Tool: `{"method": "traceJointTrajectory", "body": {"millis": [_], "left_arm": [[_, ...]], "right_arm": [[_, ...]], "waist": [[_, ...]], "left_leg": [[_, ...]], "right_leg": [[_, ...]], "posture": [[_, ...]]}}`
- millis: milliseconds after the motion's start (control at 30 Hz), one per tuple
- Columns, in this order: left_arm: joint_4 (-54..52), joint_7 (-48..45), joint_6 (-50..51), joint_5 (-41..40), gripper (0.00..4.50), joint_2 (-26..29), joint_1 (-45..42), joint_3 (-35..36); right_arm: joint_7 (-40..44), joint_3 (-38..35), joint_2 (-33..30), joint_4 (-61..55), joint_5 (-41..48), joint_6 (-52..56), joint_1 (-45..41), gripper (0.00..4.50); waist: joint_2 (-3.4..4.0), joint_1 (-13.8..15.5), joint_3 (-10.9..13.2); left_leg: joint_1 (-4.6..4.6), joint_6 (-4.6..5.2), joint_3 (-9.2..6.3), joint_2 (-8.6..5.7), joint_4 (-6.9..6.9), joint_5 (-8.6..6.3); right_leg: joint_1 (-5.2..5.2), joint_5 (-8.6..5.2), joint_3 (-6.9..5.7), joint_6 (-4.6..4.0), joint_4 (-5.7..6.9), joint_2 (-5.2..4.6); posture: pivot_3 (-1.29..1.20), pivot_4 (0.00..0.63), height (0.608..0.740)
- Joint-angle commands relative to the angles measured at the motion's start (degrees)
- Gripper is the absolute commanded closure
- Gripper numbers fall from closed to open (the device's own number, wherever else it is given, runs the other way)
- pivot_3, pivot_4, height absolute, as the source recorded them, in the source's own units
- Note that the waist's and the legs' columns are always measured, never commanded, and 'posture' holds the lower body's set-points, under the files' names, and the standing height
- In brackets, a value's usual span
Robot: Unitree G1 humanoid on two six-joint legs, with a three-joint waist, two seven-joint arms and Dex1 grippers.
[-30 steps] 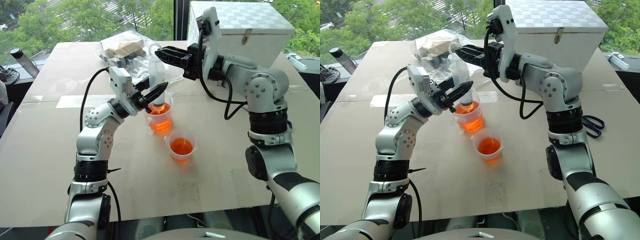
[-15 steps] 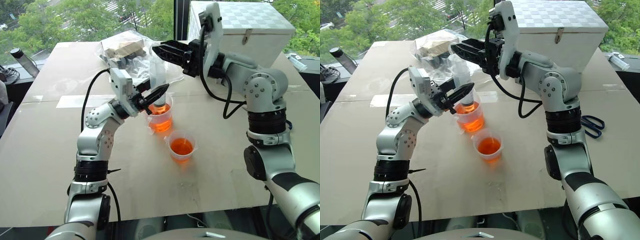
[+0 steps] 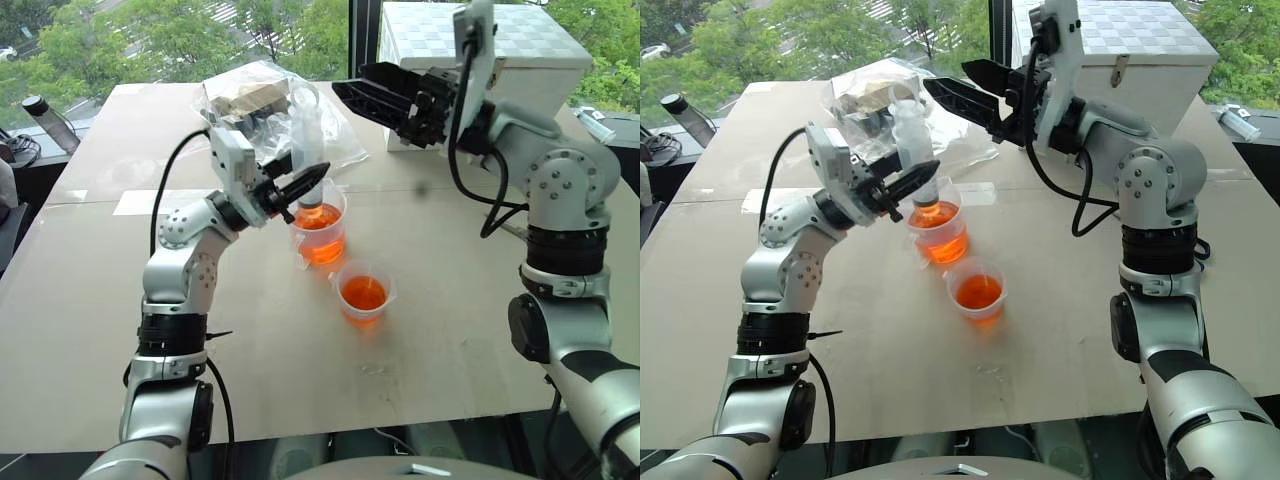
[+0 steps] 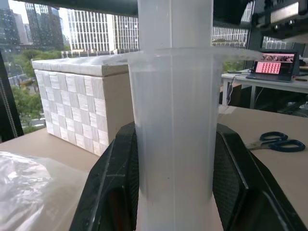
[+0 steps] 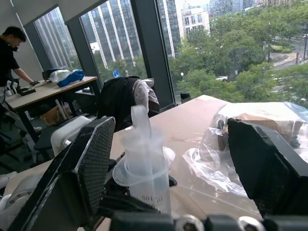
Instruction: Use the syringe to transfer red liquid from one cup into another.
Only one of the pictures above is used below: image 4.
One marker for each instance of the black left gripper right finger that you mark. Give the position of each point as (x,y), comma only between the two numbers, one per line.
(245,185)

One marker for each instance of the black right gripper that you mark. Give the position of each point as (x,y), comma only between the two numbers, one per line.
(279,16)

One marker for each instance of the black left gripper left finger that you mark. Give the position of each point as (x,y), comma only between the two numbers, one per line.
(108,178)

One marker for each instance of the large translucent plastic syringe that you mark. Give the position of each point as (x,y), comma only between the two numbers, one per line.
(173,115)

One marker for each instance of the open laptop with pink screen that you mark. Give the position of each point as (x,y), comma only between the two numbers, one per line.
(274,66)

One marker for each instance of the white desk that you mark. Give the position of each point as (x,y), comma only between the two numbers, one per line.
(262,85)

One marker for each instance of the clear plastic bag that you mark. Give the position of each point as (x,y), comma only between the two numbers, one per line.
(31,190)

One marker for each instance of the white woven storage box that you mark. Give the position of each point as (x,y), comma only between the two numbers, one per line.
(79,101)

